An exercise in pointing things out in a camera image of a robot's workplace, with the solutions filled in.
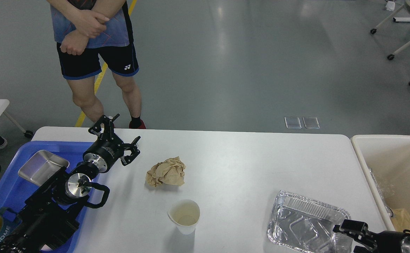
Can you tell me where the aluminium foil tray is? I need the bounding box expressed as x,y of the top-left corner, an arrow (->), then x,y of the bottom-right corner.
266,190 -> 353,253

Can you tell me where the person in patterned shirt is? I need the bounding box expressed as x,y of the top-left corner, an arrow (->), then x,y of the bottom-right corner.
49,0 -> 146,129

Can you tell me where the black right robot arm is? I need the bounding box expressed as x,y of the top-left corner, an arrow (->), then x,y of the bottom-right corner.
333,219 -> 410,253

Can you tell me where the blue plastic tray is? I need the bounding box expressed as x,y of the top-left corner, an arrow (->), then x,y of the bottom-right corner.
0,141 -> 91,253

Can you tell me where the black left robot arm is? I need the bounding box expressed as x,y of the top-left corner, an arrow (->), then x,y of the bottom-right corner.
0,114 -> 140,253

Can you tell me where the crumpled brown paper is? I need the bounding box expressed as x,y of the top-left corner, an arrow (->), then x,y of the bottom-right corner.
146,157 -> 186,187

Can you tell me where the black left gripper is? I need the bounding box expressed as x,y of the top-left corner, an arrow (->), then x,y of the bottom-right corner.
83,113 -> 141,173

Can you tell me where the beige plastic bin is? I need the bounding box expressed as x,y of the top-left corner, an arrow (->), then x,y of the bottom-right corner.
351,135 -> 410,230

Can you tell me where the square stainless steel tin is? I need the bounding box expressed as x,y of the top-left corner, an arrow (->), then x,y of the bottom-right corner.
18,150 -> 69,186

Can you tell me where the white paper cup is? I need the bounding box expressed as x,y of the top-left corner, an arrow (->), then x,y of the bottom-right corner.
167,200 -> 200,235

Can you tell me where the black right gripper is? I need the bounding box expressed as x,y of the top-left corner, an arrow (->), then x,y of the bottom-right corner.
333,219 -> 410,253

